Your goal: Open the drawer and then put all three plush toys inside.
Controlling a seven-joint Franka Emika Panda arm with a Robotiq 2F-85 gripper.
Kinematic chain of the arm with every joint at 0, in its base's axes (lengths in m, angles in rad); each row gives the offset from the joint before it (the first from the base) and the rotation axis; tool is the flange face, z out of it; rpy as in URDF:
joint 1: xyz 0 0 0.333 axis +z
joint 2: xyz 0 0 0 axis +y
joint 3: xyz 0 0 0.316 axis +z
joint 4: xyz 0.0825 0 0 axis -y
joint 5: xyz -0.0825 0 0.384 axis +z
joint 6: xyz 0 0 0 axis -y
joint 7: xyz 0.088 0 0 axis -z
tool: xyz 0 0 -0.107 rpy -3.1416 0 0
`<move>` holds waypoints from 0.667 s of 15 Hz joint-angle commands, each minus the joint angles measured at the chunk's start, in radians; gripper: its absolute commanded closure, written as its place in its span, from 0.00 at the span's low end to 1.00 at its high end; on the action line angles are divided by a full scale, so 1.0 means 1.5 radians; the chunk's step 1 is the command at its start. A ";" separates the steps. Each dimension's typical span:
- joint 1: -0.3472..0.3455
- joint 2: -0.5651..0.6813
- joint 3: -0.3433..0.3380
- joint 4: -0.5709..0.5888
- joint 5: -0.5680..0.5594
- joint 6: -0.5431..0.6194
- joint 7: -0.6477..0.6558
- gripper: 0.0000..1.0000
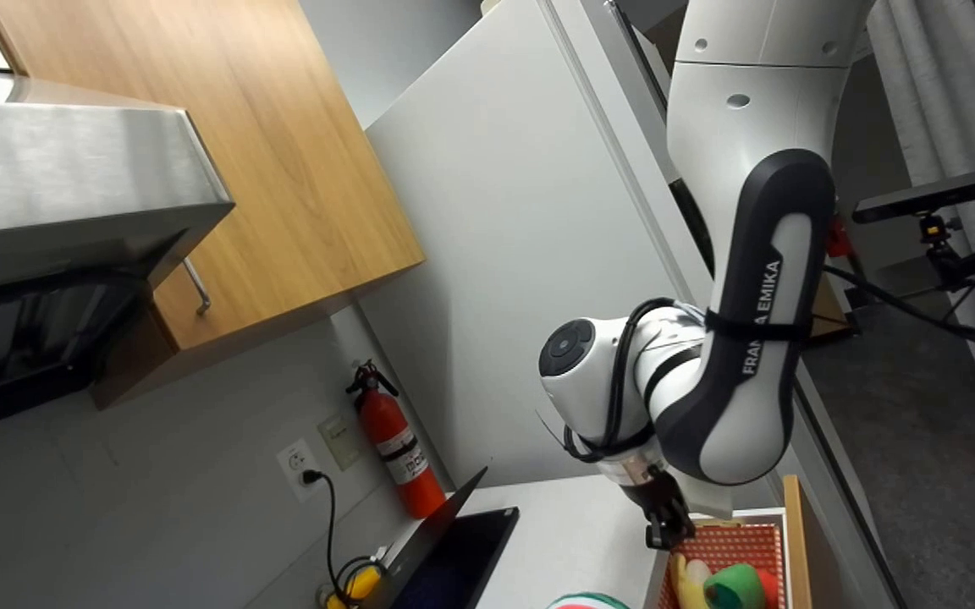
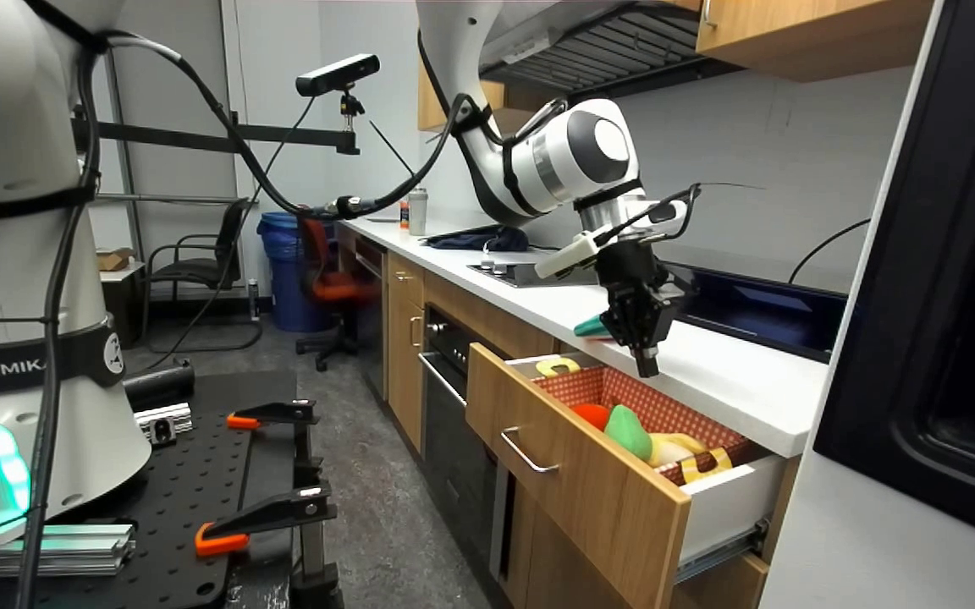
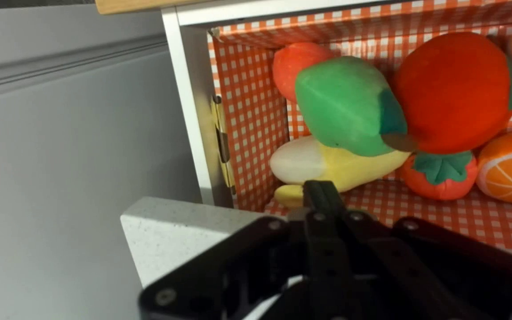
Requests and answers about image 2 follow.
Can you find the blue trash bin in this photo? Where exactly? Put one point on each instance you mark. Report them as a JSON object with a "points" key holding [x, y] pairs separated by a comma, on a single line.
{"points": [[285, 276]]}

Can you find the green plush toy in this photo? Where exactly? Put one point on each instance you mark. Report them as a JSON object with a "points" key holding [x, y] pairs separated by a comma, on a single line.
{"points": [[629, 434]]}

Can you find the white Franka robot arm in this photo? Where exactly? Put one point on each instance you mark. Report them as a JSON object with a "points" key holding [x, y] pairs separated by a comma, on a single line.
{"points": [[25, 225]]}

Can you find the orange round plush toy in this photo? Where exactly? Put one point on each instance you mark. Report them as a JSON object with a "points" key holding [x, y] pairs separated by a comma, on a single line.
{"points": [[590, 413]]}

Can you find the red mesh drawer mat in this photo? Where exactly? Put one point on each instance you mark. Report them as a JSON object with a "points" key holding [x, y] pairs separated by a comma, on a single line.
{"points": [[679, 411]]}

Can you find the wooden kitchen drawer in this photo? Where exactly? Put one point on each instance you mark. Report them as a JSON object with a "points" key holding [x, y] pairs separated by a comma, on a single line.
{"points": [[576, 496]]}

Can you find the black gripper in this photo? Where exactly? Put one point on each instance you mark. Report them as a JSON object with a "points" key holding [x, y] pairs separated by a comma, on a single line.
{"points": [[642, 293]]}

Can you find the wooden base cabinet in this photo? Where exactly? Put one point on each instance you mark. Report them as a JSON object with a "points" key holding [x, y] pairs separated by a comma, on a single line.
{"points": [[403, 360]]}

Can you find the small white device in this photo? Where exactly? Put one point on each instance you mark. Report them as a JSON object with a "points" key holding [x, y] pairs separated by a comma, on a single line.
{"points": [[166, 426]]}

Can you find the black fronted white appliance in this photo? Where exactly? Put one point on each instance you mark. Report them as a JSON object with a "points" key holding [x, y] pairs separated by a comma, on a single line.
{"points": [[949, 284]]}

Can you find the black built-in oven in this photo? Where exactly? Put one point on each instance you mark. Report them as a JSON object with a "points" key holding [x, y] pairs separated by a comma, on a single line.
{"points": [[460, 453]]}

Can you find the brown cardboard box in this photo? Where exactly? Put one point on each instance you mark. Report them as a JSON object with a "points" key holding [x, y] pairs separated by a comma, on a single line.
{"points": [[118, 263]]}

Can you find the black camera on boom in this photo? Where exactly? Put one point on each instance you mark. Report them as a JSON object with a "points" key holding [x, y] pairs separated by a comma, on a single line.
{"points": [[335, 76]]}

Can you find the aluminium extrusion bar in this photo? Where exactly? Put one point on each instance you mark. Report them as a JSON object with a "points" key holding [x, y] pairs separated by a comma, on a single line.
{"points": [[60, 551]]}

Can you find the striped teal watermelon plush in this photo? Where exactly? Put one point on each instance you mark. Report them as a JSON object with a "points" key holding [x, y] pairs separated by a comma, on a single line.
{"points": [[590, 328]]}

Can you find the black perforated mounting table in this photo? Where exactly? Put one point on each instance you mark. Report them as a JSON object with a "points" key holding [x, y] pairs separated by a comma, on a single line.
{"points": [[171, 496]]}

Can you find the orange office chair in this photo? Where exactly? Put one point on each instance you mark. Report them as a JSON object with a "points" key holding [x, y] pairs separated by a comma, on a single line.
{"points": [[335, 290]]}

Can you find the yellow white toy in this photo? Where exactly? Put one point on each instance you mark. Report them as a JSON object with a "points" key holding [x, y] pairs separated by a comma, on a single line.
{"points": [[557, 363]]}

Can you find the wooden upper cabinet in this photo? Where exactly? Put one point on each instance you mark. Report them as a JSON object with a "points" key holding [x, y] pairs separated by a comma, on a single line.
{"points": [[805, 28], [434, 113]]}

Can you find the steel range hood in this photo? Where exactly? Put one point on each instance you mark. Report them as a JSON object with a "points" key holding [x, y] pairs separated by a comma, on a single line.
{"points": [[624, 54]]}

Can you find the dark blue cloth bag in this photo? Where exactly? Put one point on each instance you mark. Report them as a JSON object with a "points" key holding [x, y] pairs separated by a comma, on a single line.
{"points": [[481, 237]]}

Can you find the black camera boom stand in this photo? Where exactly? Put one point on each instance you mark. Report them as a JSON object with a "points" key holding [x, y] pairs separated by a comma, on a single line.
{"points": [[228, 138]]}

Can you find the black armchair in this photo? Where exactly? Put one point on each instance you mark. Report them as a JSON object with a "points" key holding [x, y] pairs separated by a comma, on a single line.
{"points": [[221, 242]]}

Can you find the black block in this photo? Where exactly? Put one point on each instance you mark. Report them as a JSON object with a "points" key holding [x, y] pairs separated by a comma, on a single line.
{"points": [[161, 389]]}

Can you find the yellow plush banana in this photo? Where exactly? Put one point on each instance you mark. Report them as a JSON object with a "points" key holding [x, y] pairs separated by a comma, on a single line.
{"points": [[675, 447]]}

